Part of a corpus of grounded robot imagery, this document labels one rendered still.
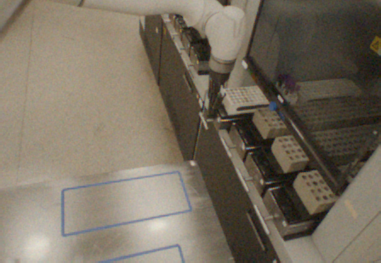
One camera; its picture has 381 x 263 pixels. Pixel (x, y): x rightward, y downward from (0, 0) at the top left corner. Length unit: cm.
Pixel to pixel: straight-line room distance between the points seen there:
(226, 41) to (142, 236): 62
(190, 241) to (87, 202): 30
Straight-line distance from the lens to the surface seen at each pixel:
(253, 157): 114
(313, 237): 111
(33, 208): 99
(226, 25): 104
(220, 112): 126
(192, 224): 93
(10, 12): 106
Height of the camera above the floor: 163
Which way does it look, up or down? 42 degrees down
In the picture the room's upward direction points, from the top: 9 degrees clockwise
